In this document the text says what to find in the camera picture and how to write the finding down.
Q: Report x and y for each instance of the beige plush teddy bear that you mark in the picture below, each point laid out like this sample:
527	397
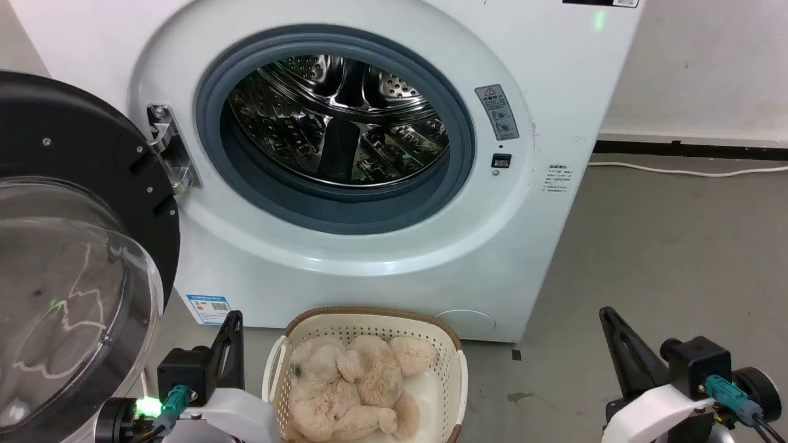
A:
357	387

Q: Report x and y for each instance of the black washer door glass window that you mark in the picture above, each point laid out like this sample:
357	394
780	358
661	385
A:
68	258

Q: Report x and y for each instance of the metal door hinge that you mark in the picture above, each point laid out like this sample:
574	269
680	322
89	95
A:
173	154

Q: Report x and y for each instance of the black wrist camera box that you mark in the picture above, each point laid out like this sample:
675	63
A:
184	369
699	363

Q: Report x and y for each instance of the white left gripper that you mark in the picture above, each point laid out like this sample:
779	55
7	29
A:
237	415

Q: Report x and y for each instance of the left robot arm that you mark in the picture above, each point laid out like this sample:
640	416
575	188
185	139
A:
114	421

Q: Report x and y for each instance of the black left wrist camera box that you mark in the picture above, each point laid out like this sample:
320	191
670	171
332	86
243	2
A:
184	369

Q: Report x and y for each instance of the black door latch slot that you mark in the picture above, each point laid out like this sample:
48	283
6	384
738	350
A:
501	161

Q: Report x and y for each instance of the white front-load washing machine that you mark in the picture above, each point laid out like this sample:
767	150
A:
345	271

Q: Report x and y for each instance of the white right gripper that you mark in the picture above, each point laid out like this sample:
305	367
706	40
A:
652	413

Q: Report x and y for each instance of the stainless steel washer drum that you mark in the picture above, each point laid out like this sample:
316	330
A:
338	117

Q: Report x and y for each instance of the black baseboard strip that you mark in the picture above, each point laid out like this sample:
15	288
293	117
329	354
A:
689	149

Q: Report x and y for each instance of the cream plastic laundry basket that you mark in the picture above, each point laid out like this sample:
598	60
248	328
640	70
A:
452	375

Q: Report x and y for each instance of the blue energy label sticker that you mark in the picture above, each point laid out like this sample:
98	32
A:
209	308

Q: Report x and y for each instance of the grey rubber door gasket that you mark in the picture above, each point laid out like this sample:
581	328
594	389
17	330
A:
345	212

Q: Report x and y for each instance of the grey warning sticker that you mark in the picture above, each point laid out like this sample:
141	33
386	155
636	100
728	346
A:
497	112

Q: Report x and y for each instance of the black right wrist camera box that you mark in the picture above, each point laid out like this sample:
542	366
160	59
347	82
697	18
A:
699	363

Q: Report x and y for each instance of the round filter cover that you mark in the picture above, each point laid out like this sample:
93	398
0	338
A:
466	322

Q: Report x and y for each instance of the white text label sticker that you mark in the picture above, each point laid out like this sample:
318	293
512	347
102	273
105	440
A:
556	179

